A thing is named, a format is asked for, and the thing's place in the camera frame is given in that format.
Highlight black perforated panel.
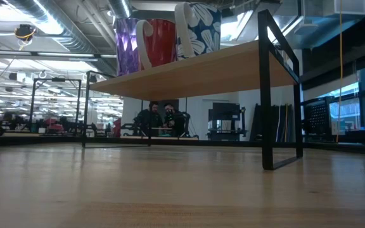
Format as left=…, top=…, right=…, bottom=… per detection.
left=302, top=97, right=333, bottom=143

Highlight purple faceted tumbler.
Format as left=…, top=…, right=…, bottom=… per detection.
left=115, top=17, right=143, bottom=77

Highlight black metal frame rig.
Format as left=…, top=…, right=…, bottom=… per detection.
left=29, top=77, right=82, bottom=136

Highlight black monitor on stand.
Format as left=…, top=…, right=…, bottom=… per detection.
left=207, top=101, right=248, bottom=141

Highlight black hanging ceiling sensor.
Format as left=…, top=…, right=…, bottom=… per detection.
left=13, top=23, right=38, bottom=42

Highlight large silver ceiling duct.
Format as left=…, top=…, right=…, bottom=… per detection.
left=3, top=0, right=117, bottom=77

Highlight red mug white inside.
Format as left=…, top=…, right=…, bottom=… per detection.
left=135, top=18, right=179, bottom=71

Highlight white ceiling light box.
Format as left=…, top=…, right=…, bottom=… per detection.
left=323, top=0, right=365, bottom=16

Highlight small silver ceiling duct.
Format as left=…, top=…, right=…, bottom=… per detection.
left=108, top=0, right=133, bottom=19

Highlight black leaning boards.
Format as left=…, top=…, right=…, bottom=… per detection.
left=252, top=103, right=297, bottom=143

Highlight person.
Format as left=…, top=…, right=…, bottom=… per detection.
left=163, top=103, right=188, bottom=137
left=133, top=101, right=165, bottom=137

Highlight long ceiling strip light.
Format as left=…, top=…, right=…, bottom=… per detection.
left=0, top=49, right=117, bottom=60

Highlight black robot workstation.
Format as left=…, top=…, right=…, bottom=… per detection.
left=120, top=122, right=139, bottom=137

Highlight blue white floral mug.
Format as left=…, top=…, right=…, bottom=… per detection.
left=174, top=1, right=222, bottom=61

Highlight black aluminium table frame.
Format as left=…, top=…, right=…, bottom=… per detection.
left=0, top=135, right=365, bottom=156

